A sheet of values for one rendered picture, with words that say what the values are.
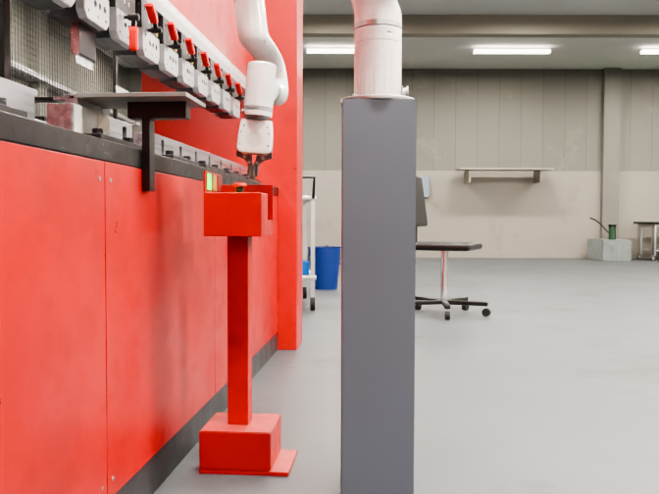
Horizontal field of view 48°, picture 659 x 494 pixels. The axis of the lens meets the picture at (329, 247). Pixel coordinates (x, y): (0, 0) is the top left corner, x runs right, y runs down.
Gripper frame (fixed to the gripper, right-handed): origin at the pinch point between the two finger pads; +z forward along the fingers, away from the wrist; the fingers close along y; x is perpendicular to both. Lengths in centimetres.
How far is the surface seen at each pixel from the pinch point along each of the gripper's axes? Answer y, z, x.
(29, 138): -22, 2, -93
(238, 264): -0.4, 26.7, -8.1
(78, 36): -38, -26, -41
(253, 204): 3.4, 9.5, -15.1
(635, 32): 366, -268, 807
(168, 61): -33, -33, 18
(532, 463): 89, 77, 0
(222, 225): -4.7, 16.1, -14.9
